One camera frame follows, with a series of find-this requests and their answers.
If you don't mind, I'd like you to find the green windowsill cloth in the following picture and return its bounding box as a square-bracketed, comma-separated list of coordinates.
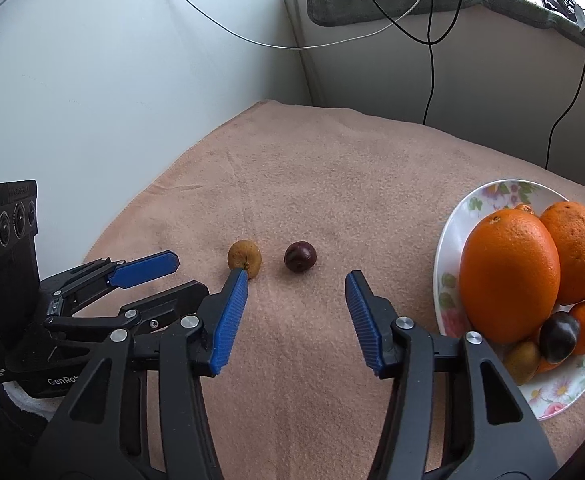
[306, 0, 585, 47]

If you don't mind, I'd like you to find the large smooth orange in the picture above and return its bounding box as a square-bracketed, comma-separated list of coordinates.
[459, 209, 561, 344]

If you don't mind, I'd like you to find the tiny kumquat orange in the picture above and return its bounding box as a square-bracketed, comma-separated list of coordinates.
[514, 204, 535, 214]

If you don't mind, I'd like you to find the large rough orange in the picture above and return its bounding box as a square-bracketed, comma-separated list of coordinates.
[540, 200, 585, 306]

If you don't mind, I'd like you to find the small mandarin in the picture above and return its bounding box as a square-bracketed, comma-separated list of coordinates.
[535, 359, 559, 375]

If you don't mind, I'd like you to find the black device on sill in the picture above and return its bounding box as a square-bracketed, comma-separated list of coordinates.
[541, 0, 585, 30]

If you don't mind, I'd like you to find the white cable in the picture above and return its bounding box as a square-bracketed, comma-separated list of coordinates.
[142, 0, 434, 51]

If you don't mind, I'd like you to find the floral white plate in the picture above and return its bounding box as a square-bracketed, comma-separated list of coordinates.
[433, 179, 585, 420]

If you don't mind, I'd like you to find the black cable right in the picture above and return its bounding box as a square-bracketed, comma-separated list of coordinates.
[543, 29, 585, 172]

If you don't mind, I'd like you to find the black cable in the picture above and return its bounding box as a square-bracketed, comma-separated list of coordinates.
[543, 29, 585, 172]
[319, 0, 476, 126]

